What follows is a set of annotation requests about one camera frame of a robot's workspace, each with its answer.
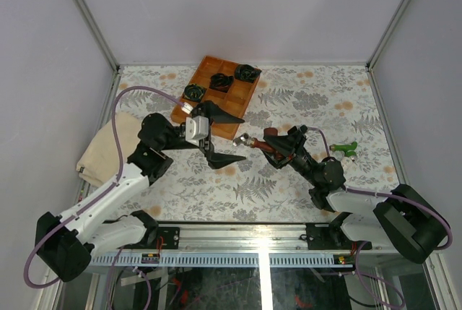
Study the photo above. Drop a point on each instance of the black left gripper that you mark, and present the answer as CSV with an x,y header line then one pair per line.
x,y
206,144

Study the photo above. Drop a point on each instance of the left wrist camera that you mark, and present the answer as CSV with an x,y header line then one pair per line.
x,y
196,129

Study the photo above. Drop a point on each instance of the chrome threaded pipe nipple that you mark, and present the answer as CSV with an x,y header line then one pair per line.
x,y
243,140

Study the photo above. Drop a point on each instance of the white slotted cable duct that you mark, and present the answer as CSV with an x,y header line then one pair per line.
x,y
167,259

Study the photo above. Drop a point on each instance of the white pipe fitting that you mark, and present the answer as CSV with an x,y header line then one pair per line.
x,y
346,163

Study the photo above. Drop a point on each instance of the brown water faucet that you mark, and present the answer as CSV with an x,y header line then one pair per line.
x,y
263,145

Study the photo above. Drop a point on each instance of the green water faucet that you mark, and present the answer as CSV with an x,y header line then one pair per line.
x,y
349,150

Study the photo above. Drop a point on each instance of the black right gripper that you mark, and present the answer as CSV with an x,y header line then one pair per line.
x,y
290,146

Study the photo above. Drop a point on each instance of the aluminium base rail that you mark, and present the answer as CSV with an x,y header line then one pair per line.
x,y
214,237

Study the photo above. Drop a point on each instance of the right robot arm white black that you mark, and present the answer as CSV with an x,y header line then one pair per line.
x,y
400,218

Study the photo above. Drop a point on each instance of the beige folded cloth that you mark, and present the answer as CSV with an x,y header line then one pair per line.
x,y
100,160

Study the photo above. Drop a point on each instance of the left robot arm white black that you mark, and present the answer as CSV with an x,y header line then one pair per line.
x,y
66,243

